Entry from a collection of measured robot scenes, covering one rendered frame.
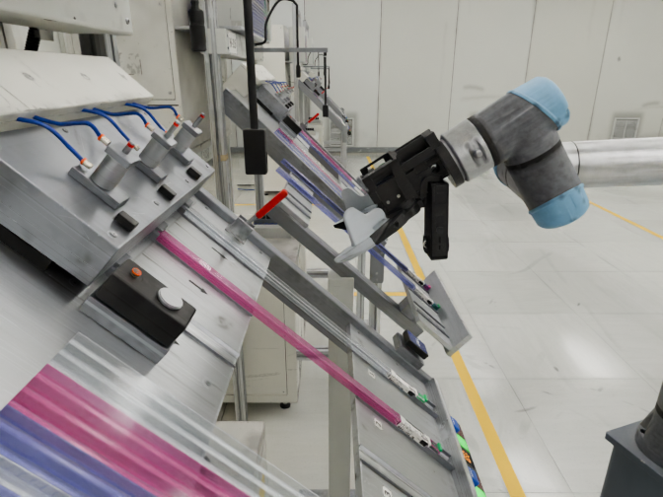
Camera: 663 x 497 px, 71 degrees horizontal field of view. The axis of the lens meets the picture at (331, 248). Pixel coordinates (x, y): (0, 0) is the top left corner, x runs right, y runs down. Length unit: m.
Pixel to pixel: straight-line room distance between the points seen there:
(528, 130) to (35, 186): 0.54
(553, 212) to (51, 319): 0.59
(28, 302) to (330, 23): 7.87
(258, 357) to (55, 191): 1.44
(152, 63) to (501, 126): 1.16
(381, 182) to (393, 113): 7.60
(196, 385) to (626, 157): 0.69
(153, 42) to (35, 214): 1.18
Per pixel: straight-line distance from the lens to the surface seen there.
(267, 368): 1.83
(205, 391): 0.46
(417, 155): 0.64
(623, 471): 1.23
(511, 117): 0.65
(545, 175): 0.67
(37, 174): 0.45
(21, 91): 0.52
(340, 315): 0.82
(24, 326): 0.41
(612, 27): 9.28
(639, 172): 0.86
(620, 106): 9.46
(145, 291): 0.42
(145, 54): 1.59
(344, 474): 1.42
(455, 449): 0.78
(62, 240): 0.44
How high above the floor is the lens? 1.25
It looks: 20 degrees down
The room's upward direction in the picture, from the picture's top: straight up
